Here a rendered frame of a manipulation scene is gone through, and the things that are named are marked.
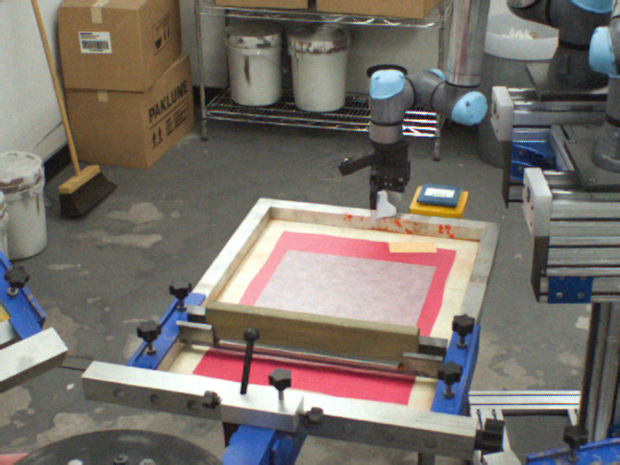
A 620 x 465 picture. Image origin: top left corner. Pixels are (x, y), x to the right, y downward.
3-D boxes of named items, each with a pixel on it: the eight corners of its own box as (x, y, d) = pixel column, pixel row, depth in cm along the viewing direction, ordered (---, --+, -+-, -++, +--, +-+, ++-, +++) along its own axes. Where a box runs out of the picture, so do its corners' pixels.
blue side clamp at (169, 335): (184, 315, 225) (183, 287, 222) (208, 319, 224) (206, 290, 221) (126, 399, 200) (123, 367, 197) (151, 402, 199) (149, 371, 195)
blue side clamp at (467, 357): (452, 351, 212) (454, 321, 209) (478, 355, 211) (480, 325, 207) (425, 446, 186) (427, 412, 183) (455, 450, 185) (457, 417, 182)
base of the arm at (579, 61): (603, 67, 264) (608, 28, 260) (618, 88, 251) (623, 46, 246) (542, 67, 265) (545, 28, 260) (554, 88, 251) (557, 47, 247)
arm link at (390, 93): (414, 74, 238) (385, 82, 234) (413, 121, 243) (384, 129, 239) (391, 65, 244) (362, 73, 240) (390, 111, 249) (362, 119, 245)
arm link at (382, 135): (366, 125, 242) (374, 113, 249) (366, 144, 244) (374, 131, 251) (399, 128, 240) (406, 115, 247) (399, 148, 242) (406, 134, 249)
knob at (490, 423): (468, 442, 181) (470, 406, 177) (502, 447, 179) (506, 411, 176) (461, 470, 174) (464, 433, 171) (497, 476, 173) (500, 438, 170)
